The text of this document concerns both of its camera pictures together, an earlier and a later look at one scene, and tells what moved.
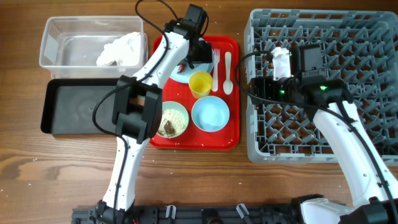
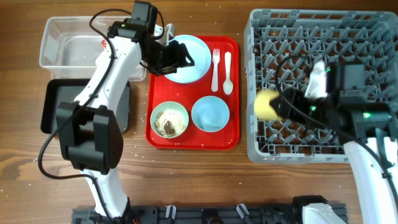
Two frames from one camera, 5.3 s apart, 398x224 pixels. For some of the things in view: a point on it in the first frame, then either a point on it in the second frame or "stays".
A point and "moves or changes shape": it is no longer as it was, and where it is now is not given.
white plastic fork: [214, 71] stays
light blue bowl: [210, 114] stays
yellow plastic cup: [200, 83] -> [262, 109]
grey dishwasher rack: [359, 49] stays
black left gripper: [206, 53] -> [178, 58]
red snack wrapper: [181, 68] moves or changes shape
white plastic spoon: [228, 86] stays
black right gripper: [263, 84] -> [283, 107]
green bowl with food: [175, 119] stays
